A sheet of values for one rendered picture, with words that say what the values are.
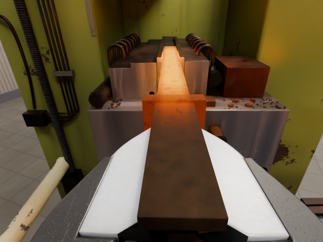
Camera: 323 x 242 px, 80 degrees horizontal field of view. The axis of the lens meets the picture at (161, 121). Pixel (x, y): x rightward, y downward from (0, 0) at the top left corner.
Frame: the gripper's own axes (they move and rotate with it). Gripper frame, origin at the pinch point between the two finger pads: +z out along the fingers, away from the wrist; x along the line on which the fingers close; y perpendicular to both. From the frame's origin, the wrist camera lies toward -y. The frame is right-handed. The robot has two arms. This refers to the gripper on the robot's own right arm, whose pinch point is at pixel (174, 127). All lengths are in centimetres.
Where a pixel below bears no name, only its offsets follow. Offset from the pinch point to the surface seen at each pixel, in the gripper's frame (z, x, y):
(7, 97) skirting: 250, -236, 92
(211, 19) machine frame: 76, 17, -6
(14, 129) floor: 166, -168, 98
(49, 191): 28, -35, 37
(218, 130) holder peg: 19.6, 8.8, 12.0
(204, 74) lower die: 27.6, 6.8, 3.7
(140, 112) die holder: 21.7, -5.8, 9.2
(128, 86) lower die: 27.7, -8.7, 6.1
